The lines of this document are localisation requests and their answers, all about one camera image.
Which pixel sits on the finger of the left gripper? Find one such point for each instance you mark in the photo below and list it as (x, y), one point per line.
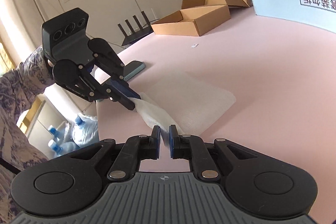
(124, 88)
(116, 96)

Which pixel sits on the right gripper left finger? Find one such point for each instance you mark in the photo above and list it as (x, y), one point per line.
(127, 156)

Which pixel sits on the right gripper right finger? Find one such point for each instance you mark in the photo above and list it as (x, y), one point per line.
(193, 149)

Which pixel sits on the black wifi router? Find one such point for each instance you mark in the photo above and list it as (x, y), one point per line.
(133, 35)

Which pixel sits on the open brown cardboard box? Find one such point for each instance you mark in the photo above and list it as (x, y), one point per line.
(197, 17)

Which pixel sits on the person left forearm sleeve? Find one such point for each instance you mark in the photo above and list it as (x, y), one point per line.
(19, 89)

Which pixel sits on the blue water jug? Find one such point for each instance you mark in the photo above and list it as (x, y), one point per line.
(85, 131)
(62, 142)

